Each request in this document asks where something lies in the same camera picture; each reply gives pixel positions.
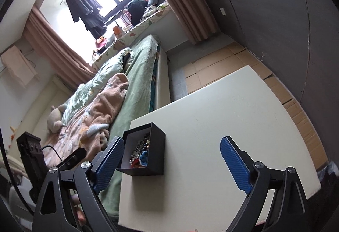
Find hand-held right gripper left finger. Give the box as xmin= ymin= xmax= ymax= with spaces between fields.
xmin=32 ymin=136 xmax=125 ymax=232

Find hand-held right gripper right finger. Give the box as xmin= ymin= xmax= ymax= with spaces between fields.
xmin=220 ymin=136 xmax=309 ymax=232

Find pile of beaded jewelry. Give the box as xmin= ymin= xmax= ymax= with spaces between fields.
xmin=129 ymin=135 xmax=151 ymax=168

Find black jewelry box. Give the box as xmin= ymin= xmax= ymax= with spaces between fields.
xmin=115 ymin=122 xmax=166 ymax=177

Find person's left hand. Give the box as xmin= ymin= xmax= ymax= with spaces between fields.
xmin=71 ymin=193 xmax=86 ymax=226

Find beige plush toy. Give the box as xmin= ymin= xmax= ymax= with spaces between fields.
xmin=47 ymin=104 xmax=68 ymax=133

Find pink fleece blanket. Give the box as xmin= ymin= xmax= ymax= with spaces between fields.
xmin=43 ymin=72 xmax=131 ymax=167

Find flattened cardboard sheets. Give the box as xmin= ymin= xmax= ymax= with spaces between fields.
xmin=183 ymin=41 xmax=329 ymax=169

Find beige hanging cloth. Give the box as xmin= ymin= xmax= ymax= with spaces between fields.
xmin=0 ymin=45 xmax=38 ymax=90

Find blue patterned cloth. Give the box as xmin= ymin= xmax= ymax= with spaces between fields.
xmin=316 ymin=160 xmax=337 ymax=183

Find light green quilt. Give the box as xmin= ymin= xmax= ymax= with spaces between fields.
xmin=62 ymin=47 xmax=135 ymax=127

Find teal printed mattress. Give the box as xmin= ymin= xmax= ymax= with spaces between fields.
xmin=148 ymin=43 xmax=160 ymax=112

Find green bed sheet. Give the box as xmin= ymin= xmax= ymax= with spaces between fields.
xmin=97 ymin=34 xmax=161 ymax=222

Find grey floor mat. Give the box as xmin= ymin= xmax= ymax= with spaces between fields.
xmin=169 ymin=67 xmax=189 ymax=102

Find pink curtain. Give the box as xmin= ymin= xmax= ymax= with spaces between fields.
xmin=132 ymin=0 xmax=221 ymax=45
xmin=22 ymin=5 xmax=99 ymax=92

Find pink toy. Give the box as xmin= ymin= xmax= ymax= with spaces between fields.
xmin=95 ymin=36 xmax=108 ymax=49

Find printed windowsill cushion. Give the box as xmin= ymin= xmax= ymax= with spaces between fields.
xmin=91 ymin=1 xmax=172 ymax=68

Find dark hanging garment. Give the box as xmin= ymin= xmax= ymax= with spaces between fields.
xmin=65 ymin=0 xmax=108 ymax=39

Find black bag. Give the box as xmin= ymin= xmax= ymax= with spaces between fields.
xmin=127 ymin=0 xmax=150 ymax=27

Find black cable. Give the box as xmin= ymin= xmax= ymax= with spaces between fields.
xmin=40 ymin=144 xmax=66 ymax=164

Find white bed frame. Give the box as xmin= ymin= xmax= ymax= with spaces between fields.
xmin=153 ymin=46 xmax=172 ymax=112

